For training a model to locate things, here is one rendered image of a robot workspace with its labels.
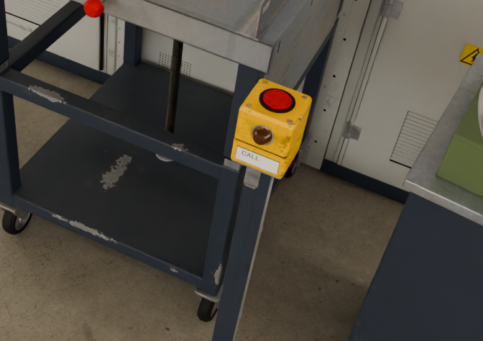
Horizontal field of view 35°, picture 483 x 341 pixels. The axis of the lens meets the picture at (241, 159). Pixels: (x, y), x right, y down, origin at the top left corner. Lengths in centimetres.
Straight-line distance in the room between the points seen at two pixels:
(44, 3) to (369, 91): 101
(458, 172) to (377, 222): 99
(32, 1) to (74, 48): 18
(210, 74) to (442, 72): 67
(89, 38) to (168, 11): 109
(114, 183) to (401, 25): 80
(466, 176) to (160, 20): 55
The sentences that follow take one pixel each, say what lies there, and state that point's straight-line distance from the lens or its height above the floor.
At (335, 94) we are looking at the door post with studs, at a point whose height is 28.
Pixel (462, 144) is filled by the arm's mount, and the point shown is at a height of 83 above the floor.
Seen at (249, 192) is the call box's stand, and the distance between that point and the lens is 113.
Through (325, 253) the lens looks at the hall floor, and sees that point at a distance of 205.
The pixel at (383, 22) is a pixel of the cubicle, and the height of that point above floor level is 56.
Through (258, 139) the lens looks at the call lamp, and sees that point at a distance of 100.
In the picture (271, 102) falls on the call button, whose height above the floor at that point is 91.
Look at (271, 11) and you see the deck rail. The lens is 126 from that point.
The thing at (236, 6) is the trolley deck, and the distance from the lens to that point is 130.
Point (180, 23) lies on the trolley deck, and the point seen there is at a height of 83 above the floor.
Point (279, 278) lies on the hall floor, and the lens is 197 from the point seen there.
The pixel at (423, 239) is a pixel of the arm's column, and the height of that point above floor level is 64.
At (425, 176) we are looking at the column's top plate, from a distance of 121.
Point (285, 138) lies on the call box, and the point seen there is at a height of 88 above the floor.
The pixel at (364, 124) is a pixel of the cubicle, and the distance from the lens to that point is 209.
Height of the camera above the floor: 154
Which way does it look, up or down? 43 degrees down
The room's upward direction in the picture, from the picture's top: 11 degrees clockwise
